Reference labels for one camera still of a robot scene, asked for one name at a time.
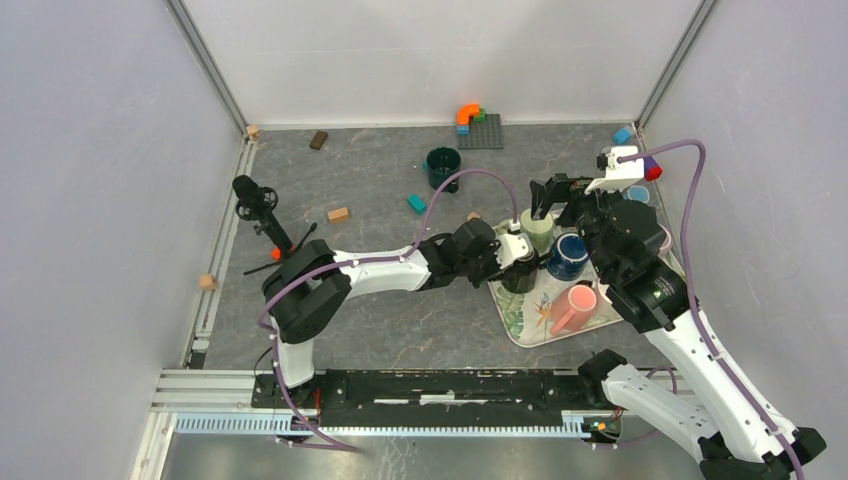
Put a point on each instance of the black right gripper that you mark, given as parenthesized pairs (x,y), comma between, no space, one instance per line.
(557,185)

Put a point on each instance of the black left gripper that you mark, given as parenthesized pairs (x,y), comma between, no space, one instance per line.
(500,254)

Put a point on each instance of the black octagonal mug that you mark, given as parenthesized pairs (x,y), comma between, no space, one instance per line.
(520,278)

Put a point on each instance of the dark green mug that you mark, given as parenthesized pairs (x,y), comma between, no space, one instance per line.
(440,164)

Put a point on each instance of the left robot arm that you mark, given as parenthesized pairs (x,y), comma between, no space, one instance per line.
(305,293)

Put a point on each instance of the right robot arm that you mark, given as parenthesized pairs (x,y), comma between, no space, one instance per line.
(731,431)

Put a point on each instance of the light green mug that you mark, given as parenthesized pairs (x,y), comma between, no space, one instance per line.
(540,232)

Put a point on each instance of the dark blue mug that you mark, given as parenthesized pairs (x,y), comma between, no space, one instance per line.
(568,257)

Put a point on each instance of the pink mug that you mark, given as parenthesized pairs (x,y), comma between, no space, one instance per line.
(572,309)

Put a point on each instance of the light blue mug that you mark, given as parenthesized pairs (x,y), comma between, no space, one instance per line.
(638,193)

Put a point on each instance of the floral white tray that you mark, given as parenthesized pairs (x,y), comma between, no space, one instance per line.
(526,316)

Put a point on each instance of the grey lego baseplate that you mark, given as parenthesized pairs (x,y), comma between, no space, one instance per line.
(482,135)

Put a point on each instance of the light blue block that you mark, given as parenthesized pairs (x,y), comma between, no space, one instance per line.
(624,135)

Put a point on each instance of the purple and red block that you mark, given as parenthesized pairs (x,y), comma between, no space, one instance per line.
(652,169)

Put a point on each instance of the teal rectangular block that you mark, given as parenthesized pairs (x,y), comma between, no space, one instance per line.
(418,204)

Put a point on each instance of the orange curved lego brick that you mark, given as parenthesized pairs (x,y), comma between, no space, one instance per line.
(465,113)

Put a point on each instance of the orange wooden block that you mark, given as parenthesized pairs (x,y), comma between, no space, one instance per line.
(339,215)

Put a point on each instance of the brown block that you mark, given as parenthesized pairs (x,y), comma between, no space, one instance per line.
(319,139)

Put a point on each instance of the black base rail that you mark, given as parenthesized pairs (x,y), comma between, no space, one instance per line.
(437,398)

